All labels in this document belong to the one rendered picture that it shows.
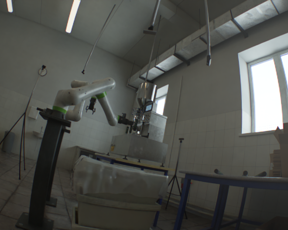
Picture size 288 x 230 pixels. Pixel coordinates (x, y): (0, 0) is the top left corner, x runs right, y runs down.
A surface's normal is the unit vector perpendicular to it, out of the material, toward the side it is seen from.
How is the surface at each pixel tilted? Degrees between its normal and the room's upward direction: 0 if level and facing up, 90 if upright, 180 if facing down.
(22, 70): 90
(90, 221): 96
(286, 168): 125
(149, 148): 90
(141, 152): 90
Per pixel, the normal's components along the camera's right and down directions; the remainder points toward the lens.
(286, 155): -0.80, 0.28
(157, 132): 0.51, -0.15
